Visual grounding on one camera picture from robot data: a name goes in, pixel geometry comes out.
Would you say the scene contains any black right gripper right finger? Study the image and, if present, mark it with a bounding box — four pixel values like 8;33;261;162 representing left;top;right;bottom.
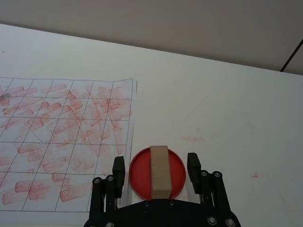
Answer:
187;152;238;220

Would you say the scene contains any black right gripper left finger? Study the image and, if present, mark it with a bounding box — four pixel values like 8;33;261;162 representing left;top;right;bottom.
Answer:
88;156;126;221

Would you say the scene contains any red round ink pad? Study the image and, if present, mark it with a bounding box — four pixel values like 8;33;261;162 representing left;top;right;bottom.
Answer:
128;147;187;200

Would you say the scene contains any brown wooden stamp block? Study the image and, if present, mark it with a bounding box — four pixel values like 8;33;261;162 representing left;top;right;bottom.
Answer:
150;145;172;200

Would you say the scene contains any gridded paper with red stamps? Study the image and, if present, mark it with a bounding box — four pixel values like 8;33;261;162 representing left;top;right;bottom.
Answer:
0;77;138;213

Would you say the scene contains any thin black cable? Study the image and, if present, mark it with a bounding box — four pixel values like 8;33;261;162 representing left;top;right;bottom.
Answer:
280;37;303;71

